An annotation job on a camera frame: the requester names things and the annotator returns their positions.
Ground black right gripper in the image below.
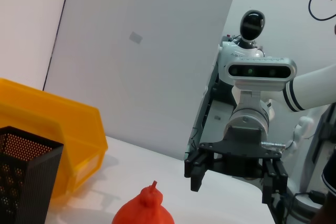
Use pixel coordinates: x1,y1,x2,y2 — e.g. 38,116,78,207
183,125,289,204

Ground orange knitted toy fruit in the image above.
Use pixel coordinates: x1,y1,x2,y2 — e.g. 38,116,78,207
112,180,175,224

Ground black mesh pen holder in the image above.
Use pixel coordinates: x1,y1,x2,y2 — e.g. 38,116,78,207
0,126,65,224

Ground right gripper silver plug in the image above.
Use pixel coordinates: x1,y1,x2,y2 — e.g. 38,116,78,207
260,141,284,153

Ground black power adapter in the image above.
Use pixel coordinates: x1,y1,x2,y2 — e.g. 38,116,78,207
309,190,328,204

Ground dark sleeve white stripes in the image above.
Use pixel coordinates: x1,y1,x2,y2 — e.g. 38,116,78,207
321,155,336,199

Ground white humanoid robot black head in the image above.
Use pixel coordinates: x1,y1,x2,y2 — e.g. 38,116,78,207
185,10,276,162

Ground white partition panel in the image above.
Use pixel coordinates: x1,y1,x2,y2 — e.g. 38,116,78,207
43,0,242,161

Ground yellow plastic storage bin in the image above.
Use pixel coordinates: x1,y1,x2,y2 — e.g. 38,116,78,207
0,78,109,201

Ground small grey sticker patch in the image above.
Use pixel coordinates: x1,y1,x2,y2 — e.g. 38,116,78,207
129,31,144,44

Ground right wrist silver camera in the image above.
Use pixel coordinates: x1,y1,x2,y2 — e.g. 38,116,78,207
223,56,297,90

